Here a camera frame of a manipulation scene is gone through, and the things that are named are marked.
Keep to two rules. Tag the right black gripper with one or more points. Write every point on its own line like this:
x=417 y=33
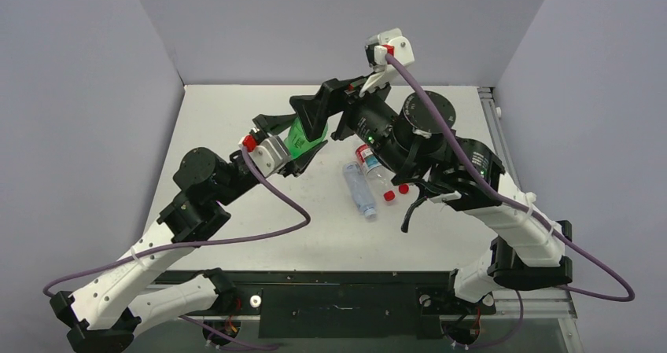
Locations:
x=344 y=108

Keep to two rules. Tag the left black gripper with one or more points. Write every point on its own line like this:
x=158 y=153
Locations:
x=273 y=126

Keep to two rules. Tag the green plastic bottle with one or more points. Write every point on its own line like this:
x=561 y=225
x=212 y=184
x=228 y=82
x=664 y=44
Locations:
x=297 y=142

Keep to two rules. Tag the red bottle cap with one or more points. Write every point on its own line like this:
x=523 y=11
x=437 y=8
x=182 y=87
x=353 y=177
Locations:
x=404 y=188

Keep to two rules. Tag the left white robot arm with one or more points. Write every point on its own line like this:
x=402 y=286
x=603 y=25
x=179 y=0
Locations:
x=108 y=313

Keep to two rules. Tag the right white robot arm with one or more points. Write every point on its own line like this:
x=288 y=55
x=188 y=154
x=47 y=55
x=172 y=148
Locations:
x=418 y=144

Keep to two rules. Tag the clear bottle blue cap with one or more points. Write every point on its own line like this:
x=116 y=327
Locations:
x=359 y=190

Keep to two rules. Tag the clear bottle red blue label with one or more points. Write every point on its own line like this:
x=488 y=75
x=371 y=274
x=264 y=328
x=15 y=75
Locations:
x=378 y=176

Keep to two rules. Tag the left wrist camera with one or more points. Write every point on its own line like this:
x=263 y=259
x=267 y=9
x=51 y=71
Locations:
x=269 y=156

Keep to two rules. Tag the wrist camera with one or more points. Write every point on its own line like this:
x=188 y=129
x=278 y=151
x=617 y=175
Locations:
x=269 y=156
x=382 y=50

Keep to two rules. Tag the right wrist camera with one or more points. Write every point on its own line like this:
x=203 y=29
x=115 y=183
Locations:
x=382 y=50

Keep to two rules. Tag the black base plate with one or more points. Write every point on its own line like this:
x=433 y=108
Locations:
x=346 y=304

